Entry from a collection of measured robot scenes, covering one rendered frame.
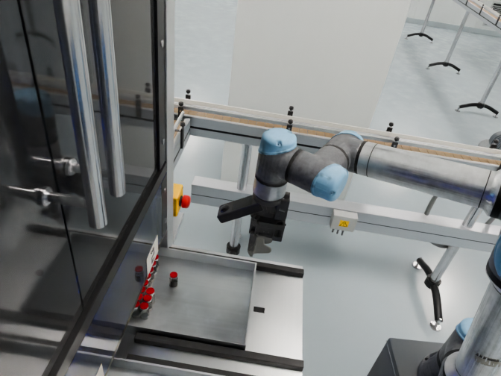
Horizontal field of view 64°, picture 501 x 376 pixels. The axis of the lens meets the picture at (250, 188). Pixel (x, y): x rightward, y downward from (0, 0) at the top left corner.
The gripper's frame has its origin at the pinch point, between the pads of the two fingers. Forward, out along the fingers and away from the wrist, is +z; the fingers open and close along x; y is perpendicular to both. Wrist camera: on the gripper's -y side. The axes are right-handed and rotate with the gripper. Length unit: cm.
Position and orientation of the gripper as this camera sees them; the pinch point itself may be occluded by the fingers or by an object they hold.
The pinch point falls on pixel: (249, 251)
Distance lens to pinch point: 104.6
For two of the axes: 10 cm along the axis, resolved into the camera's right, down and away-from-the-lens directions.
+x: 1.1, -5.9, 8.0
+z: -1.2, 7.9, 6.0
